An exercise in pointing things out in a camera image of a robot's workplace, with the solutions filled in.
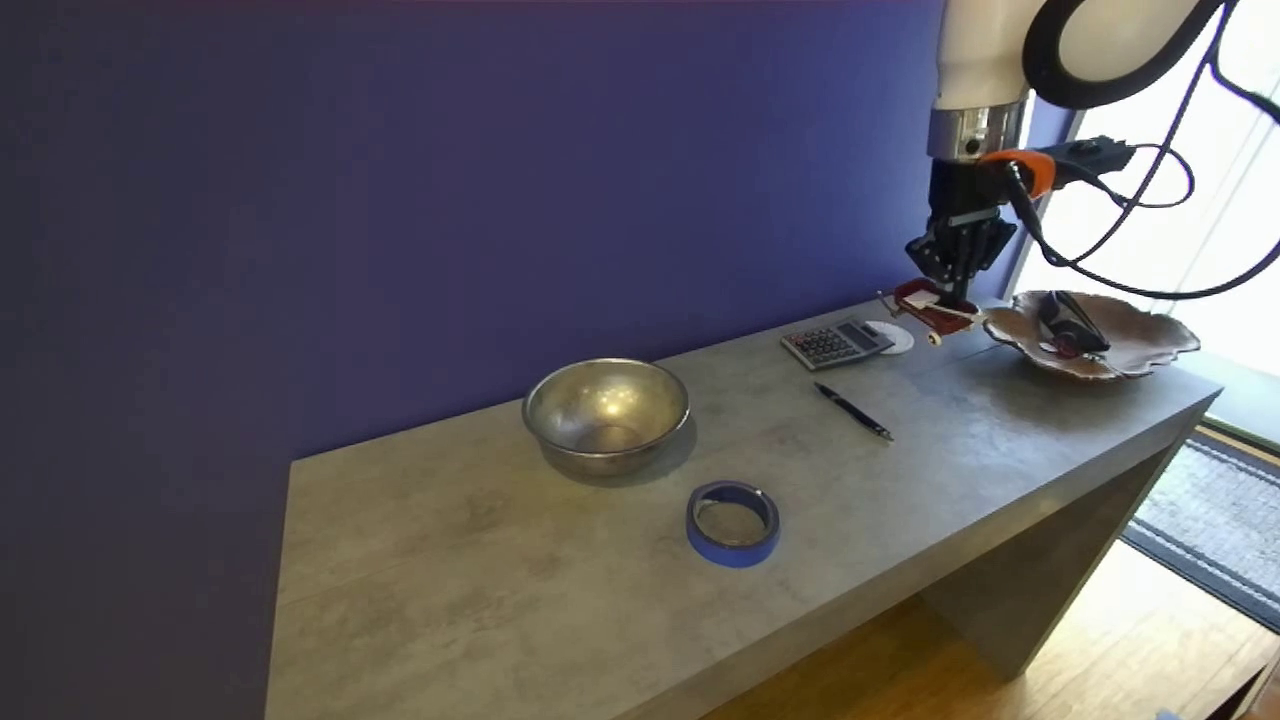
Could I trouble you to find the black sunglasses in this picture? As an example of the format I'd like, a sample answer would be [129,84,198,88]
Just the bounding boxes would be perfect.
[1034,289,1113,358]

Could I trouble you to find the red toy trolley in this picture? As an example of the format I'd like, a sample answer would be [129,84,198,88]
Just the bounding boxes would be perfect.
[877,279,987,347]

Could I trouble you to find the brown leaf-shaped bowl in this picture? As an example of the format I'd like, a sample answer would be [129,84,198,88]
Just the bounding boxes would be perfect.
[984,289,1202,382]

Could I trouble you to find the silver metal bowl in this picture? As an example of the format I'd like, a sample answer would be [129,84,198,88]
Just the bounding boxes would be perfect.
[521,357,692,479]

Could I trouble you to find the blue tape roll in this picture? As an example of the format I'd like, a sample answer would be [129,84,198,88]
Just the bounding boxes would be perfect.
[685,480,782,569]

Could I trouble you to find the black pen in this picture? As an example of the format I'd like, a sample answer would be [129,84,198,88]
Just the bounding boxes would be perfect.
[813,382,896,443]

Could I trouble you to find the grey calculator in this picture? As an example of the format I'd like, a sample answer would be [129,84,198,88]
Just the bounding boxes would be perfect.
[781,318,897,372]

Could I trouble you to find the grey door mat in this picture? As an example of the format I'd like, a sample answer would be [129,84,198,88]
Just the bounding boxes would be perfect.
[1119,429,1280,633]

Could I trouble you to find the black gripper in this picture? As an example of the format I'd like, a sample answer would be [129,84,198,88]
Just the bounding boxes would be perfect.
[904,158,1018,293]

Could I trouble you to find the white round disc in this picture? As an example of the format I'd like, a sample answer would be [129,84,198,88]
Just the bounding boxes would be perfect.
[864,320,916,357]

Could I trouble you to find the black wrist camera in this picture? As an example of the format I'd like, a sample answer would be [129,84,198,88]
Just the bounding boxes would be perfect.
[1046,138,1138,188]

